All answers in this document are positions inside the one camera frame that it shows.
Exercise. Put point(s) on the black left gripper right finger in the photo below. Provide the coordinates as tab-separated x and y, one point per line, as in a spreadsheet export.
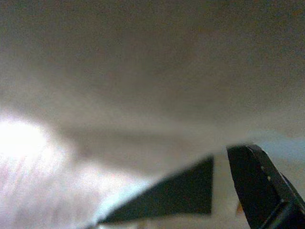
259	190

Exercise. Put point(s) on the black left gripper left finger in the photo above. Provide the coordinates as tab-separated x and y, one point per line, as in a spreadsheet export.
181	195

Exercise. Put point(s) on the white pillow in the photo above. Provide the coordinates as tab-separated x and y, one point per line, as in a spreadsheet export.
143	83

